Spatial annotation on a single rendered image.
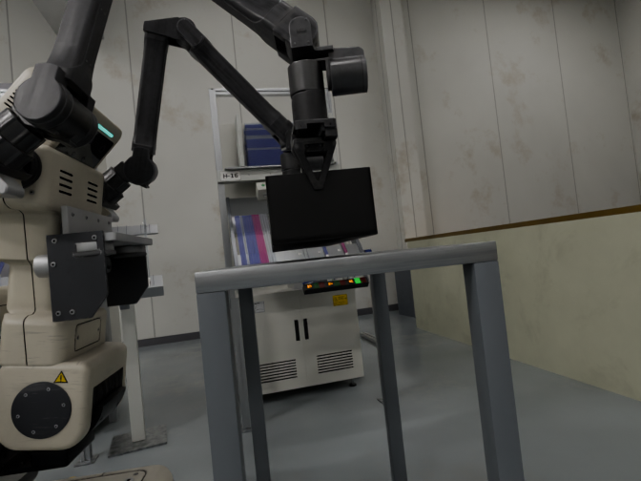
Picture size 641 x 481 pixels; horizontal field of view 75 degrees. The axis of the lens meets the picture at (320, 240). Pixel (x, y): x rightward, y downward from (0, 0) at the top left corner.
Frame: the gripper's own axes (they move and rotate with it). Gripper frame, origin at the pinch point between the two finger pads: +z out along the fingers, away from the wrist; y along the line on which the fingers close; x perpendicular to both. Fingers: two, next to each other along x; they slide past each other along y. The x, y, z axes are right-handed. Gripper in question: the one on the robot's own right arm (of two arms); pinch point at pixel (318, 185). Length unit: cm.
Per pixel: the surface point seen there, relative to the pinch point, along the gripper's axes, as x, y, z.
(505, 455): -22.5, -6.5, 44.1
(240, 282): 13.4, -6.5, 13.9
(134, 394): 80, 147, 67
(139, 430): 80, 147, 85
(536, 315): -144, 165, 60
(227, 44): 32, 437, -260
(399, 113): -173, 436, -160
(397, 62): -179, 436, -226
